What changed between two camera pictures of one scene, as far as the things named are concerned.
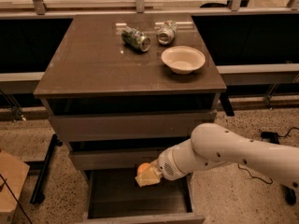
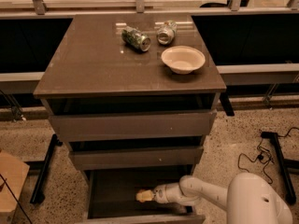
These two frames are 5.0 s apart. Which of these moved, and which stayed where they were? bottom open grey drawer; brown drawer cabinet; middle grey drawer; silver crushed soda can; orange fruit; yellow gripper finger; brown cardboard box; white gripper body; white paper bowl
Moved: orange fruit; yellow gripper finger; white gripper body
Stayed: brown cardboard box; white paper bowl; bottom open grey drawer; middle grey drawer; silver crushed soda can; brown drawer cabinet
